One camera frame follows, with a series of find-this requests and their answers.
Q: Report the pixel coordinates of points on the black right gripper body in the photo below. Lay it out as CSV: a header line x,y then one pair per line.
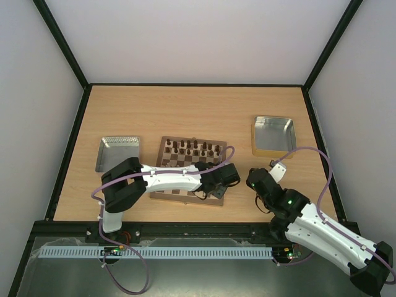
x,y
255,178

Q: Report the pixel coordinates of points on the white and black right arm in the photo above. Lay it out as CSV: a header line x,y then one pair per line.
x,y
297,219

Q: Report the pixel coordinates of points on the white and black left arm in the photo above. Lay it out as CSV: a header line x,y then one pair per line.
x,y
123,185

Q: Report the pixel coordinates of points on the wooden chess board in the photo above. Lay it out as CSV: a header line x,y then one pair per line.
x,y
184,152

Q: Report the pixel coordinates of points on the yellow metal tin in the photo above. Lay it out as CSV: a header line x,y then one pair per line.
x,y
272,137

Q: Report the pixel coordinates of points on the silver embossed metal tray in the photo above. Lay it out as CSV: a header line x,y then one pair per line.
x,y
115,149

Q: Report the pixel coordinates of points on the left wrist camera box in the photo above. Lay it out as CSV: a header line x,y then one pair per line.
x,y
219,192

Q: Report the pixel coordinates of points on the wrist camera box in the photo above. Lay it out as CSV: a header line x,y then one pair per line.
x,y
219,192
278,168

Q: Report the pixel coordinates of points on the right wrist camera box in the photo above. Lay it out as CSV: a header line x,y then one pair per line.
x,y
278,168

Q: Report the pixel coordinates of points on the light blue cable duct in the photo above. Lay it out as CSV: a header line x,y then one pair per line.
x,y
91,252

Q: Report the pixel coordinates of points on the black aluminium frame rail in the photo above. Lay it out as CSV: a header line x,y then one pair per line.
x,y
135,232

